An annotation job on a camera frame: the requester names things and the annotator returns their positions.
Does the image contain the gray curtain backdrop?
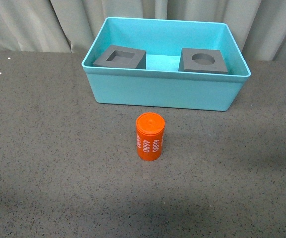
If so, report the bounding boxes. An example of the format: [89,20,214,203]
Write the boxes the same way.
[0,0,286,63]

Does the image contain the gray cube with square recess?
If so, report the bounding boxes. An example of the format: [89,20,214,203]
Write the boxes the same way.
[93,45,147,69]

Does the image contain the gray cube with round recess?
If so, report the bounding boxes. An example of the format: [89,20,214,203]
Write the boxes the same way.
[178,48,228,74]

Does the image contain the light blue plastic box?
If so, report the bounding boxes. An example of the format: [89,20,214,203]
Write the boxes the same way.
[82,17,251,111]

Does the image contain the orange cylinder marked 4680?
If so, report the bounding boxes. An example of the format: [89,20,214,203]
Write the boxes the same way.
[136,112,165,161]

